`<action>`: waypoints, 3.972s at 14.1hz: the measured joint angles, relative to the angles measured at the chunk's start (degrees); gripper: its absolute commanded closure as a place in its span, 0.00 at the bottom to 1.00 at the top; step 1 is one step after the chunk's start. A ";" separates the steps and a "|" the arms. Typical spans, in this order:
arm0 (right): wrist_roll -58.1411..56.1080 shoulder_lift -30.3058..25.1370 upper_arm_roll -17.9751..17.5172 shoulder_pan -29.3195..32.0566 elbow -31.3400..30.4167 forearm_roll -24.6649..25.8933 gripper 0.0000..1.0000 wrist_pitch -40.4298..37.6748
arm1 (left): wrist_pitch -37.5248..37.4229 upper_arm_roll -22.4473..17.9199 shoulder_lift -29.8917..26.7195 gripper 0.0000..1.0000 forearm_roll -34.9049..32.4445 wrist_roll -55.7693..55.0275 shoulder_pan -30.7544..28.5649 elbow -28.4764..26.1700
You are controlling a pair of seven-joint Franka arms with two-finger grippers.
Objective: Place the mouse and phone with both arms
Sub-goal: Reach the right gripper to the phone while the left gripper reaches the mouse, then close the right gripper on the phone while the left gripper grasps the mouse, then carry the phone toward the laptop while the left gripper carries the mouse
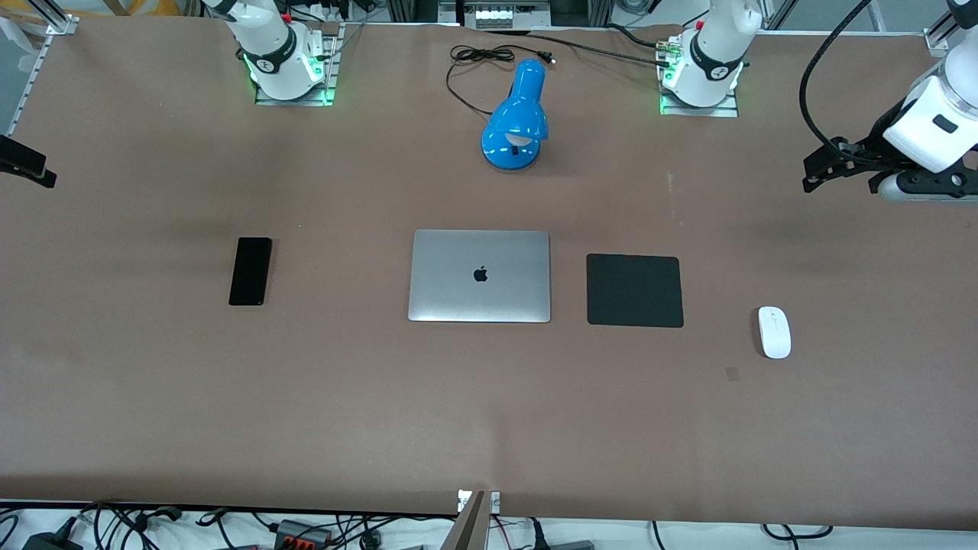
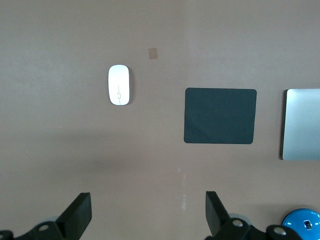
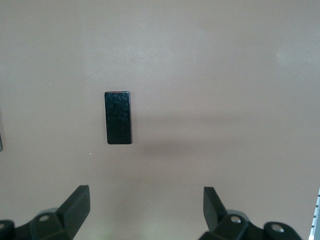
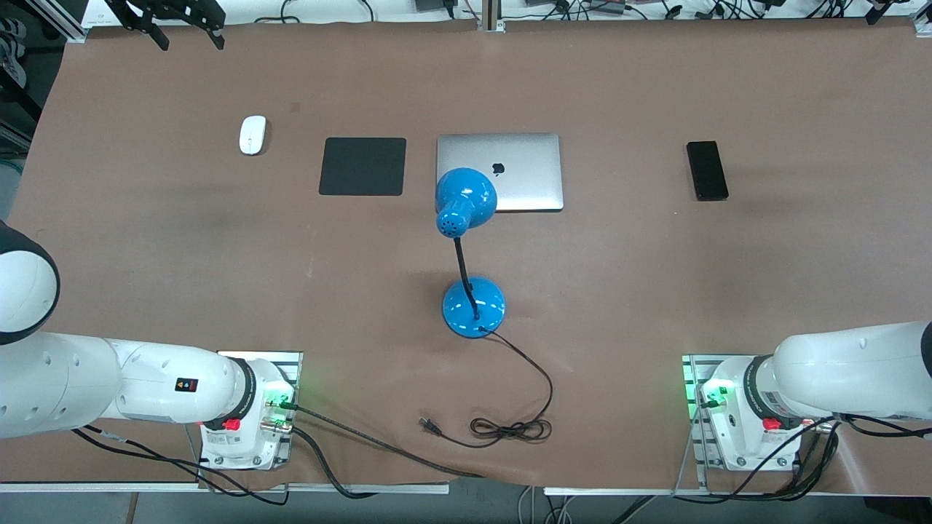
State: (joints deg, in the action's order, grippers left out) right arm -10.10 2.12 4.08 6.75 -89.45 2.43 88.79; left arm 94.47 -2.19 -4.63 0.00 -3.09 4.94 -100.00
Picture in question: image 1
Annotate black power adapter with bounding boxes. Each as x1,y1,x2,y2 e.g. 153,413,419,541
21,529,83,550

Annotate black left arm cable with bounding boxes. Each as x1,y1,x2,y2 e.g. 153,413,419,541
798,0,876,157

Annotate silver closed laptop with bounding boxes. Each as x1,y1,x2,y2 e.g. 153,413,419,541
407,229,552,324

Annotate black mouse pad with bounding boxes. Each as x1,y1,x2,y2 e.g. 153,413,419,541
586,254,685,328

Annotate white computer mouse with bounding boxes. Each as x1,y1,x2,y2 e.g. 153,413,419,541
757,306,792,360

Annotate perforated aluminium rail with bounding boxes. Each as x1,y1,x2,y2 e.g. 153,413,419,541
6,31,54,137

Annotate blue desk lamp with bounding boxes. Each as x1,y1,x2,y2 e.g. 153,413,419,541
481,59,549,171

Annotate black smartphone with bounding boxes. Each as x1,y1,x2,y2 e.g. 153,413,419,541
228,237,274,307

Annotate aluminium arm base plate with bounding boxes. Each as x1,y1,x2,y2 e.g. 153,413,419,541
254,21,342,107
660,90,740,118

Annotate aluminium camera mount post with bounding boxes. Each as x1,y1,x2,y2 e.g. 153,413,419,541
456,490,502,550

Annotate black equipment rack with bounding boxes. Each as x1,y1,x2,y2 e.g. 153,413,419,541
386,0,612,28

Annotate thick black power cable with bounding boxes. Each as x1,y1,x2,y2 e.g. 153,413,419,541
481,27,677,71

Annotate thin black lamp cable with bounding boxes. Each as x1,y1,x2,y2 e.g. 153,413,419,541
445,44,557,117

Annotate grey orange power strip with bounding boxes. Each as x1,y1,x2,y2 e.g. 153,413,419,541
274,518,335,550

